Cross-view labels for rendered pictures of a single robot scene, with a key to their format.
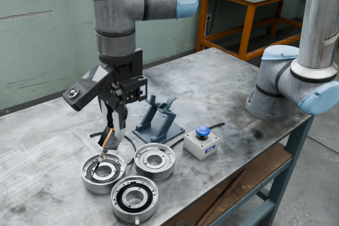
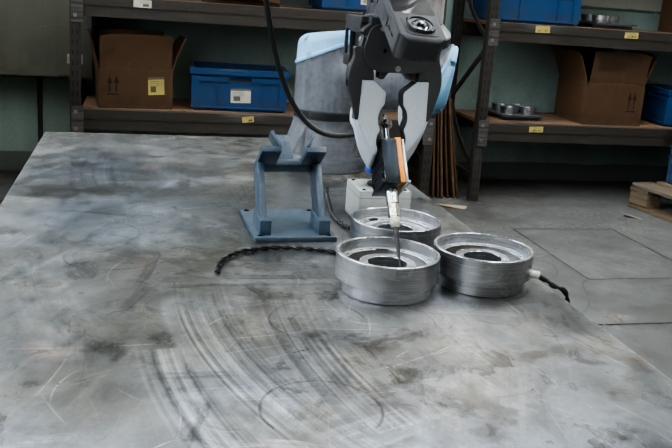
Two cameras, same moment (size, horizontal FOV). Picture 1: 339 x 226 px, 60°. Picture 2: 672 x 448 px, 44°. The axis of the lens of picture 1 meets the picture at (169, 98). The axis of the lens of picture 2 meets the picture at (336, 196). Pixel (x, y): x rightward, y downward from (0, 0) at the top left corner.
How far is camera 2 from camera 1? 0.94 m
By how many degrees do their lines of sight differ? 59
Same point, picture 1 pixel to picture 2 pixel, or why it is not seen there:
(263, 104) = (342, 142)
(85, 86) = (418, 12)
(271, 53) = (334, 37)
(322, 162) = not seen: hidden behind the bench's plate
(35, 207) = (412, 358)
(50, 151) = (217, 317)
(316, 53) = not seen: outside the picture
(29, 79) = not seen: outside the picture
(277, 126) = not seen: hidden behind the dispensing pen
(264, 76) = (330, 86)
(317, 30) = not seen: outside the picture
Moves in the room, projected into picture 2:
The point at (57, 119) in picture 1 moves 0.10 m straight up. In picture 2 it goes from (77, 291) to (76, 188)
